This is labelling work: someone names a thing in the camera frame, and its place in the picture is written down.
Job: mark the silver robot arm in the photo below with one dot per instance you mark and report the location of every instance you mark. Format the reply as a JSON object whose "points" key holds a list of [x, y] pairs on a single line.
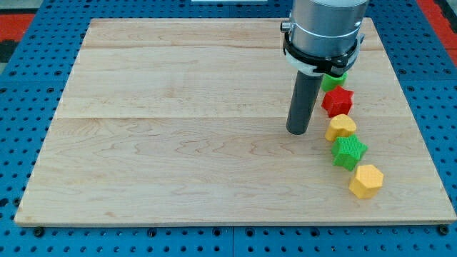
{"points": [[324, 28]]}

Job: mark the light wooden board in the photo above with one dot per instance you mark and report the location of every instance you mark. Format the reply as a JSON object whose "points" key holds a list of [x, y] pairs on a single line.
{"points": [[181, 122]]}

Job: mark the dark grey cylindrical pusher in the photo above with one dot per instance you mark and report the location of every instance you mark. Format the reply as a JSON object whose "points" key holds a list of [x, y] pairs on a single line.
{"points": [[303, 99]]}

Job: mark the red star block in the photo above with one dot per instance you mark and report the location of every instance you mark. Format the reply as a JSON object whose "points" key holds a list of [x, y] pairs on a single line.
{"points": [[338, 101]]}

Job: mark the yellow heart block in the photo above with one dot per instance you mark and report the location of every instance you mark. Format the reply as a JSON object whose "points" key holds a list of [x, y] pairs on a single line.
{"points": [[341, 125]]}

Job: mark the green star block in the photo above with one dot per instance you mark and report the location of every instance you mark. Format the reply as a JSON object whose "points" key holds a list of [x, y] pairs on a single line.
{"points": [[348, 151]]}

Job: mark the yellow hexagon block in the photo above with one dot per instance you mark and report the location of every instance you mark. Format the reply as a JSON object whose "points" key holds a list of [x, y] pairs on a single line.
{"points": [[366, 181]]}

